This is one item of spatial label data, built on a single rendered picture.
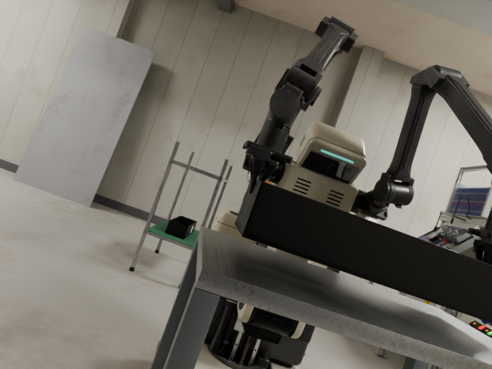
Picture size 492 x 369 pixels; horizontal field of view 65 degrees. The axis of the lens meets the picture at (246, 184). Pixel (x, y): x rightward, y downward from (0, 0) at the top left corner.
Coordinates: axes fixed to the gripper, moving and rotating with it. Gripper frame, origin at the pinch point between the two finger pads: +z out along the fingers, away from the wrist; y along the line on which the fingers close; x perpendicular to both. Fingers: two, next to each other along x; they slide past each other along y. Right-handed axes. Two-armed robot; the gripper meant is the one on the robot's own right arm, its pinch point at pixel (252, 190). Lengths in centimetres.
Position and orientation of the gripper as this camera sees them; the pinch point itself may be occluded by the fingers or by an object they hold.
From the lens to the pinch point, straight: 81.9
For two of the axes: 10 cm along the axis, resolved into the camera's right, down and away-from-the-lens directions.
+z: -3.5, 9.4, -0.2
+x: -1.2, -0.2, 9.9
